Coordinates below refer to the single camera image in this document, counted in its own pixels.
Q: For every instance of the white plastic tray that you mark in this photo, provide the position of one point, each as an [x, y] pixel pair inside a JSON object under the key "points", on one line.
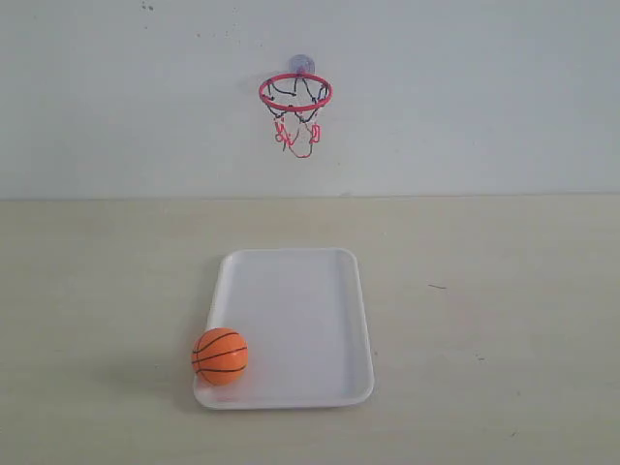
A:
{"points": [[301, 312]]}

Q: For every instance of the red mini basketball hoop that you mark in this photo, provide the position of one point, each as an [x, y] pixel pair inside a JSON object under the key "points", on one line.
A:
{"points": [[294, 102]]}

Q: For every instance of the small orange basketball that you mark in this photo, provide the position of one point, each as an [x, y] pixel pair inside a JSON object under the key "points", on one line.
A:
{"points": [[220, 356]]}

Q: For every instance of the clear suction cup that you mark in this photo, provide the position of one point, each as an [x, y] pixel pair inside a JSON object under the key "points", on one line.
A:
{"points": [[301, 65]]}

